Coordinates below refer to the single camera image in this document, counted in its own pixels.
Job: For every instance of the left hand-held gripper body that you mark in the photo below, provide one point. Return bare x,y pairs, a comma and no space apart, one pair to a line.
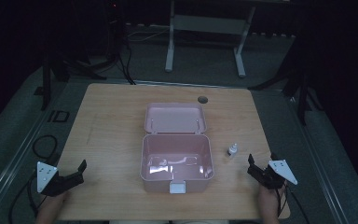
46,177

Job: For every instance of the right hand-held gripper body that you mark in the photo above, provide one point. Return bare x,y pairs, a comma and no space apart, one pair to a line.
279,172

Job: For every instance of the person's right hand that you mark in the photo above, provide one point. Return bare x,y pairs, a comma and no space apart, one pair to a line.
268,202

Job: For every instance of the person's left hand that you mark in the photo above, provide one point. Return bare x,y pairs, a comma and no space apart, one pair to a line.
51,208

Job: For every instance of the small clear dropper bottle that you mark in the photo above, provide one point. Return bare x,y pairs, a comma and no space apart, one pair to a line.
232,150

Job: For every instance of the pink plastic storage box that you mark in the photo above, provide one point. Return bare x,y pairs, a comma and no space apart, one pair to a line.
175,149

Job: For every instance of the black tripod stand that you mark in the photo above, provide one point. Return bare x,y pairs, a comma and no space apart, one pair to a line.
298,81
62,65

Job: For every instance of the white metal stand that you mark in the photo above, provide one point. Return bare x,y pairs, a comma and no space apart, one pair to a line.
206,28

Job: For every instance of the black rectangular floor bracket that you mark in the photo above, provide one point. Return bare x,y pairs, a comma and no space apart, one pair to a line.
59,116

